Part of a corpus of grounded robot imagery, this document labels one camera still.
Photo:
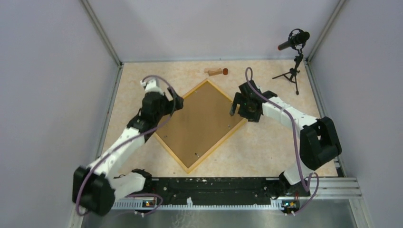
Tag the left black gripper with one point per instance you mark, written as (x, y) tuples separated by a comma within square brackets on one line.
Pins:
[(169, 103)]

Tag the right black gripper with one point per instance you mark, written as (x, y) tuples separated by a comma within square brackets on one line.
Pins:
[(252, 117)]

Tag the brown cardboard backing board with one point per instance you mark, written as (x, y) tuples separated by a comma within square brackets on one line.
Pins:
[(198, 122)]

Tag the yellow wooden picture frame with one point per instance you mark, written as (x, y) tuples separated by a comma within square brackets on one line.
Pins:
[(189, 166)]

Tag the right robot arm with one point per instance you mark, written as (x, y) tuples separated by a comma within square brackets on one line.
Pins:
[(315, 139)]

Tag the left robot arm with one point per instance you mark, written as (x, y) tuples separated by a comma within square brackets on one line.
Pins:
[(116, 157)]

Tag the light wooden block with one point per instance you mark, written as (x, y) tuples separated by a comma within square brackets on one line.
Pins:
[(206, 70)]

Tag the black tripod microphone stand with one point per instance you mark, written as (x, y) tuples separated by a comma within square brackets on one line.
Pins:
[(291, 75)]

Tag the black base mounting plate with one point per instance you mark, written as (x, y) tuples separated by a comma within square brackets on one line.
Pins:
[(220, 190)]

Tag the black microphone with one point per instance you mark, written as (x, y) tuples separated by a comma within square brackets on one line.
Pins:
[(297, 39)]

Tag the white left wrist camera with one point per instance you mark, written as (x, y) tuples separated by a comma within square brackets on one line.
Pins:
[(152, 85)]

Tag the small wooden bracket piece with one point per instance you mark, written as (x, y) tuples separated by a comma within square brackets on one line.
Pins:
[(215, 72)]

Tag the white toothed cable duct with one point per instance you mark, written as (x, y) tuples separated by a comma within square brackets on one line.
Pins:
[(136, 204)]

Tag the aluminium rail front frame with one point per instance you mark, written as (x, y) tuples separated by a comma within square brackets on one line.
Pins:
[(328, 189)]

